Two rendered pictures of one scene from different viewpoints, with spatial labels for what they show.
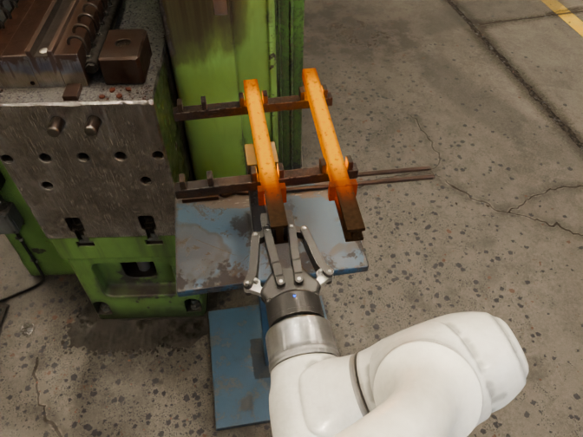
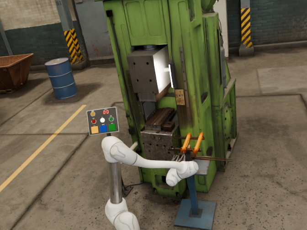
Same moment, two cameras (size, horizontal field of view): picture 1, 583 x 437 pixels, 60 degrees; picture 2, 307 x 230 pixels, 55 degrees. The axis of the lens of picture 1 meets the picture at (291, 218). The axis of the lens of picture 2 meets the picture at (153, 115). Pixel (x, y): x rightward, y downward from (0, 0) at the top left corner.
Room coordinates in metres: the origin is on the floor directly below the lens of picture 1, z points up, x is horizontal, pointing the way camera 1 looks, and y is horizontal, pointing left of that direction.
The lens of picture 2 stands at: (-1.51, -1.00, 2.49)
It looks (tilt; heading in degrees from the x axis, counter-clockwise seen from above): 26 degrees down; 32
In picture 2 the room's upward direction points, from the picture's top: 10 degrees counter-clockwise
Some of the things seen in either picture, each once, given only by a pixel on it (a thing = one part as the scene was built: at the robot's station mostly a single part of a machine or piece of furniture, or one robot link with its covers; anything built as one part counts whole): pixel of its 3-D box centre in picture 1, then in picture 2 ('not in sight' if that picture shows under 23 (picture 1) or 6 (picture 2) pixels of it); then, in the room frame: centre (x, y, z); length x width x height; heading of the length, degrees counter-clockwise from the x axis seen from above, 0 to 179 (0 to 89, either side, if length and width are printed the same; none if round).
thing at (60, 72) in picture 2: not in sight; (61, 78); (3.54, 4.57, 0.44); 0.59 x 0.59 x 0.88
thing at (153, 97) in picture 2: not in sight; (155, 89); (1.13, 0.54, 1.32); 0.42 x 0.20 x 0.10; 2
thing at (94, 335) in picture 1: (135, 317); (162, 196); (0.87, 0.54, 0.01); 0.58 x 0.39 x 0.01; 92
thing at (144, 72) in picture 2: not in sight; (155, 67); (1.13, 0.50, 1.56); 0.42 x 0.39 x 0.40; 2
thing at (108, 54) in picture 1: (126, 55); (169, 126); (0.98, 0.36, 0.95); 0.12 x 0.08 x 0.06; 2
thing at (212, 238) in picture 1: (265, 225); (189, 164); (0.72, 0.06, 0.68); 0.40 x 0.30 x 0.02; 99
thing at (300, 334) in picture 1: (301, 346); not in sight; (0.30, -0.01, 0.95); 0.09 x 0.06 x 0.09; 99
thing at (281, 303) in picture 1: (291, 298); not in sight; (0.37, 0.00, 0.95); 0.09 x 0.08 x 0.07; 9
